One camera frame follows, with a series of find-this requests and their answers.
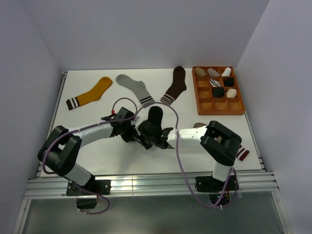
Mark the black sock with white stripes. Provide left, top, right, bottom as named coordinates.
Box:
left=147, top=106, right=163, bottom=129

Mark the plain black sock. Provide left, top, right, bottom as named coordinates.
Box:
left=212, top=87, right=225, bottom=98

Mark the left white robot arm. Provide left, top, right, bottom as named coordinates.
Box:
left=38, top=107, right=137, bottom=195

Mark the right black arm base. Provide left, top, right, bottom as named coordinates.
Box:
left=195, top=175, right=239, bottom=206

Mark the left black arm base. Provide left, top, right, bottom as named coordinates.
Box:
left=66, top=179, right=111, bottom=215

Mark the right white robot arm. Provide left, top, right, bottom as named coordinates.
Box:
left=137, top=120, right=242, bottom=190

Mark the grey sock with black stripes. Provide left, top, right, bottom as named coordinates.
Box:
left=116, top=74, right=155, bottom=106

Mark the mustard yellow sock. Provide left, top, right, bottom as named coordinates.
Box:
left=66, top=77, right=113, bottom=111

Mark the brown sock with pink stripes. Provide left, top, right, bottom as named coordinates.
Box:
left=160, top=66, right=187, bottom=105

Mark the orange wooden compartment tray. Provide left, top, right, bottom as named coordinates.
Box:
left=192, top=66, right=245, bottom=116

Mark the rolled beige sock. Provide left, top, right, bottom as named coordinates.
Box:
left=194, top=67, right=207, bottom=77

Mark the rolled striped sock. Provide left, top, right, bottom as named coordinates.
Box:
left=209, top=78, right=221, bottom=87

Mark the rolled grey sock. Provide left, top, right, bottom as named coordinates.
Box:
left=208, top=68, right=220, bottom=77

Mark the rolled cream sock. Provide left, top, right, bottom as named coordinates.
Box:
left=226, top=88, right=237, bottom=98

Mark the rolled black sock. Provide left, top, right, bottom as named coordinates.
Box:
left=223, top=77, right=234, bottom=87

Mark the tan sock with maroon cuff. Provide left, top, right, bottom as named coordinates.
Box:
left=193, top=122, right=250, bottom=161

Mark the rolled white sock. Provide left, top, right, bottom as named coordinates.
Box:
left=221, top=67, right=232, bottom=77

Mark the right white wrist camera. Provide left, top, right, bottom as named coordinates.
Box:
left=130, top=116, right=139, bottom=125

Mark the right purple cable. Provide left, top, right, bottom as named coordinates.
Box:
left=133, top=104, right=239, bottom=210

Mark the purple cable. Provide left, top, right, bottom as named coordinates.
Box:
left=42, top=97, right=138, bottom=215
left=133, top=104, right=239, bottom=210

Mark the aluminium frame rail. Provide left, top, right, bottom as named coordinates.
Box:
left=22, top=171, right=279, bottom=200

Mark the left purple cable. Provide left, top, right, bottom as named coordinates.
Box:
left=42, top=97, right=138, bottom=215

